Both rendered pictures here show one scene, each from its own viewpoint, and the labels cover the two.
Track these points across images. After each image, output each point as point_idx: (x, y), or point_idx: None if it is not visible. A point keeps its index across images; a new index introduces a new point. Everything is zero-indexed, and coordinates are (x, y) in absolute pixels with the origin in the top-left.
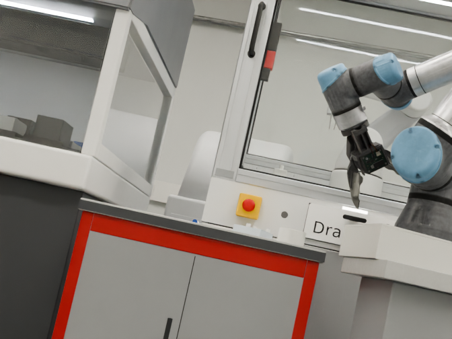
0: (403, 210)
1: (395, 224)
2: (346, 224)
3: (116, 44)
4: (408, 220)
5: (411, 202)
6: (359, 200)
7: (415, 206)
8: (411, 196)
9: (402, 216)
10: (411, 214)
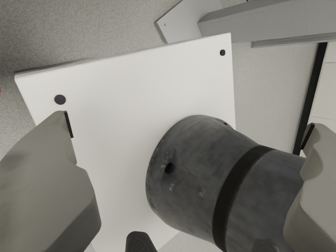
0: (182, 214)
1: (153, 196)
2: (23, 96)
3: None
4: (173, 228)
5: (206, 235)
6: (72, 137)
7: (202, 239)
8: (217, 241)
9: (171, 218)
10: (185, 232)
